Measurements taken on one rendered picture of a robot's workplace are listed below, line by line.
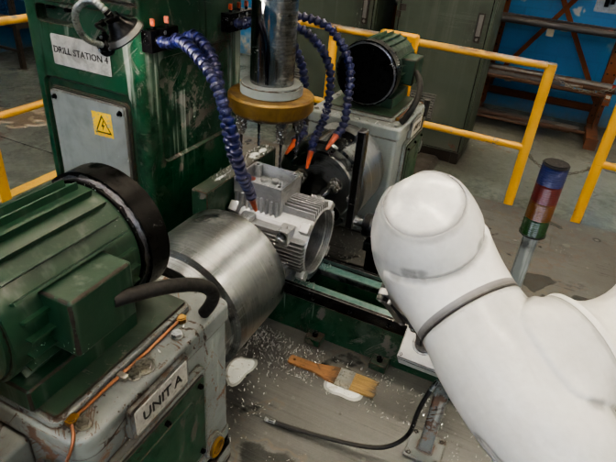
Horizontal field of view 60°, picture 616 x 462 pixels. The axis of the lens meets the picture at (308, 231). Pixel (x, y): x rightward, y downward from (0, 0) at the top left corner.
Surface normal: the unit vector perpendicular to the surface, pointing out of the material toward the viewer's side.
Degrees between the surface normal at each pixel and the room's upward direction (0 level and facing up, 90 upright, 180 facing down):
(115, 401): 0
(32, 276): 49
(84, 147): 90
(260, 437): 0
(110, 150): 90
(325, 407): 0
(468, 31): 90
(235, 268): 39
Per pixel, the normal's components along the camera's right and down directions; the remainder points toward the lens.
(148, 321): 0.08, -0.85
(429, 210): -0.22, -0.39
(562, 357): 0.04, -0.49
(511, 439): -0.70, 0.12
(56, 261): 0.73, -0.33
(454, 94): -0.43, 0.44
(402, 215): -0.43, -0.35
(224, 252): 0.44, -0.65
